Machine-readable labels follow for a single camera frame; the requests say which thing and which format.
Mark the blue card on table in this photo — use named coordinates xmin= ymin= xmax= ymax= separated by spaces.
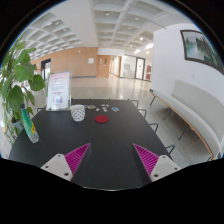
xmin=111 ymin=107 xmax=119 ymax=112

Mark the black chair near right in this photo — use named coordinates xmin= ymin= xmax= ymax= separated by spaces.
xmin=165 ymin=144 xmax=175 ymax=154

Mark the red round coaster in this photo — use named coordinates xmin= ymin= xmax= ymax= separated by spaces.
xmin=95 ymin=115 xmax=109 ymax=123

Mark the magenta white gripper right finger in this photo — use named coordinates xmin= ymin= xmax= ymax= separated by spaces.
xmin=133 ymin=144 xmax=180 ymax=182

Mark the white patterned cup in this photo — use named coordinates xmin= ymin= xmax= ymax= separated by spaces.
xmin=70 ymin=104 xmax=85 ymax=122

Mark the green plastic water bottle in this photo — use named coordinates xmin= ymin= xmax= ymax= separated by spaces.
xmin=20 ymin=104 xmax=39 ymax=143

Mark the black chair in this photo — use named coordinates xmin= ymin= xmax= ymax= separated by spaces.
xmin=128 ymin=99 xmax=139 ymax=108
xmin=138 ymin=109 xmax=147 ymax=118
xmin=149 ymin=123 xmax=159 ymax=133
xmin=165 ymin=144 xmax=175 ymax=154

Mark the acrylic sign stand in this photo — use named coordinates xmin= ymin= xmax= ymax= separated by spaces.
xmin=46 ymin=72 xmax=71 ymax=111

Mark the long white bench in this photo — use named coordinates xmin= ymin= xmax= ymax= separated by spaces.
xmin=151 ymin=80 xmax=224 ymax=158

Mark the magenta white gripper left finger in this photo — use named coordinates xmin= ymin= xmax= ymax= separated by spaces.
xmin=42 ymin=143 xmax=91 ymax=181

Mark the framed landscape painting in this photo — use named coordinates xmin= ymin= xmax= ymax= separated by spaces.
xmin=180 ymin=30 xmax=224 ymax=75

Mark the small round coaster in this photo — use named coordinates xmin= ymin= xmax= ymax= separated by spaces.
xmin=88 ymin=105 xmax=96 ymax=109

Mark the green leafy potted plant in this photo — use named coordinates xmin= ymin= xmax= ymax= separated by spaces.
xmin=0 ymin=38 xmax=45 ymax=144

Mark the black chair far right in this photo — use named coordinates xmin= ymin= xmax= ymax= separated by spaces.
xmin=128 ymin=99 xmax=139 ymax=108

